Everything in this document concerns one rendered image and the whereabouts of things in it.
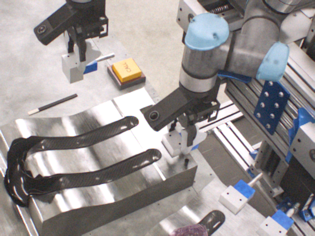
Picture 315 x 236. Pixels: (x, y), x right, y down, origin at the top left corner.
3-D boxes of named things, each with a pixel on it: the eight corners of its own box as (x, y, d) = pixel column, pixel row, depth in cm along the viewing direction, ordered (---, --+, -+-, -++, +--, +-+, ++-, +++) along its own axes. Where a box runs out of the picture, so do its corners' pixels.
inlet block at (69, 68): (108, 55, 143) (109, 40, 139) (117, 68, 140) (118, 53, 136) (62, 70, 138) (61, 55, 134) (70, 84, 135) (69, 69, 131)
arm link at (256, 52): (293, 24, 105) (237, 11, 106) (288, 63, 98) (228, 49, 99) (282, 53, 111) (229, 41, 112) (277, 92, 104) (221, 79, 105)
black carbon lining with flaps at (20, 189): (133, 117, 135) (135, 92, 128) (165, 166, 127) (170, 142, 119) (-5, 169, 122) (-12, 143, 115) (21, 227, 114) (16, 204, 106)
